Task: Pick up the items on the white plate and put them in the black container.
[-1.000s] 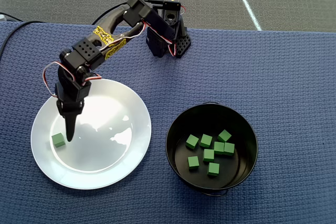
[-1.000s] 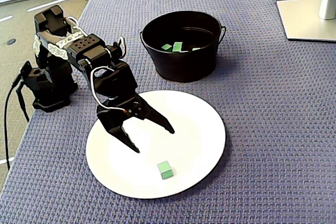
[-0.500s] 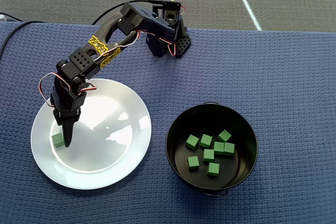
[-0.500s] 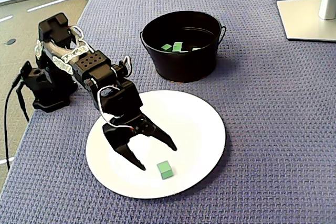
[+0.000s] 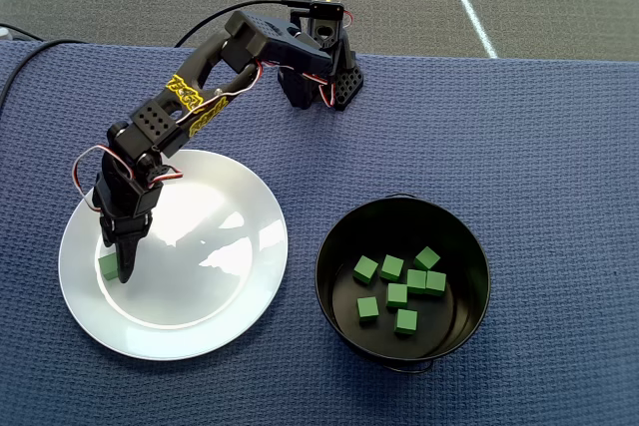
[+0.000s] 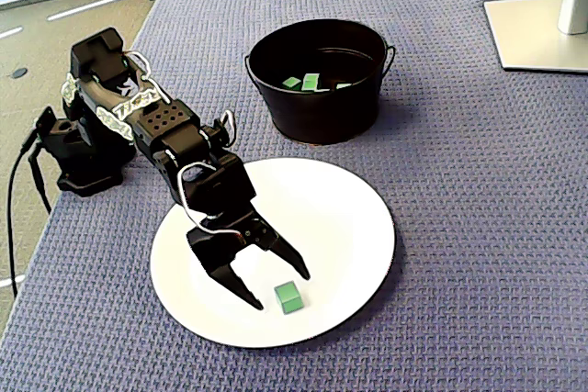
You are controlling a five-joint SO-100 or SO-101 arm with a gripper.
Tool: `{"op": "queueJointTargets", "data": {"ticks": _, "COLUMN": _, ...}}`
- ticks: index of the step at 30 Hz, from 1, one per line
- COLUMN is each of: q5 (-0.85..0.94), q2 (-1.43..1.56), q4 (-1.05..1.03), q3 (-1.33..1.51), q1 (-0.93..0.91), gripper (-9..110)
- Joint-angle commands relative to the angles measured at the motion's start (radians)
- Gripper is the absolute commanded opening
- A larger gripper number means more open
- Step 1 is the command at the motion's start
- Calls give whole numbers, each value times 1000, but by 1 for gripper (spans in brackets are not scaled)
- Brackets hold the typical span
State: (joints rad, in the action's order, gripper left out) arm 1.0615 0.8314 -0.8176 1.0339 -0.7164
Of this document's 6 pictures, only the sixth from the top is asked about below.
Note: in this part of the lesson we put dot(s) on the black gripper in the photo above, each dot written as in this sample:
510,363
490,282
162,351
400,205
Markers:
228,235

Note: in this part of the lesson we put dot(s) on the black metal bucket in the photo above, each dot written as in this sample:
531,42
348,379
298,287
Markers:
321,116

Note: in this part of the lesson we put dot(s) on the black robot arm with stickers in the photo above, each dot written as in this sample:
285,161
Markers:
92,158

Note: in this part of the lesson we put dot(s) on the white round plate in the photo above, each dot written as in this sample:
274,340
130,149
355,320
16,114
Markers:
331,236

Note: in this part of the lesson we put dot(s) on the blue woven table mat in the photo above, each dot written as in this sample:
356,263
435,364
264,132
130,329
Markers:
459,227

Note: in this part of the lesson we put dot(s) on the black round floor cover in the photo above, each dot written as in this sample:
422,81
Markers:
19,73

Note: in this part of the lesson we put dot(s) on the white monitor stand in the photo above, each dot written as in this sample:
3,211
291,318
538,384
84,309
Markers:
528,34

